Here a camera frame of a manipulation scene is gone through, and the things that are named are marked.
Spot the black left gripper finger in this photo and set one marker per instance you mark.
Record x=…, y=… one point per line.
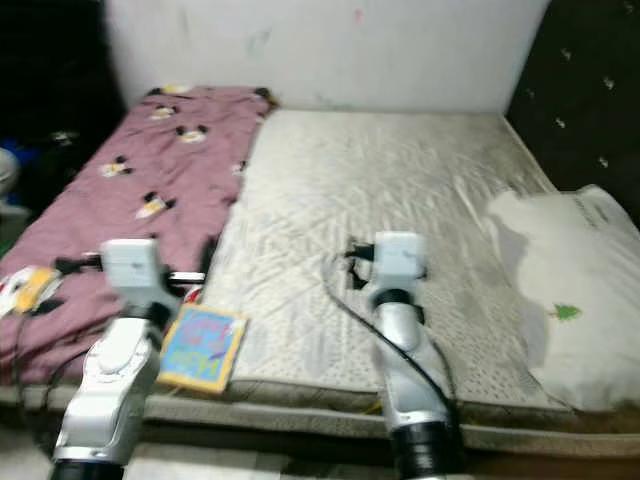
x=209, y=262

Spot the yellow blue children's book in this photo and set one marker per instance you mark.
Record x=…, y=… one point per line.
x=202, y=350

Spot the purple cartoon mouse blanket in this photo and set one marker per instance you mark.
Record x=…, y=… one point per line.
x=120, y=200

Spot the white pillow with green tree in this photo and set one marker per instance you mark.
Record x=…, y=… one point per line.
x=570, y=270

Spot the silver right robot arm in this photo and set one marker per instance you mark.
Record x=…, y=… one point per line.
x=415, y=380

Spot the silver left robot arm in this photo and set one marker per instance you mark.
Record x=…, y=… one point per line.
x=105, y=390

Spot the beige quilted mattress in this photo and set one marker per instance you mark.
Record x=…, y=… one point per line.
x=380, y=200

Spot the black tufted headboard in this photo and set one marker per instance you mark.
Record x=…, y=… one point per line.
x=580, y=90

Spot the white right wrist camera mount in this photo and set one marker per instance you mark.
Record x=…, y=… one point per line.
x=400, y=260

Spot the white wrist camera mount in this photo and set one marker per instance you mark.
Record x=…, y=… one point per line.
x=400, y=260
x=135, y=268

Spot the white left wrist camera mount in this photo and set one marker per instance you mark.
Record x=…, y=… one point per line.
x=135, y=268

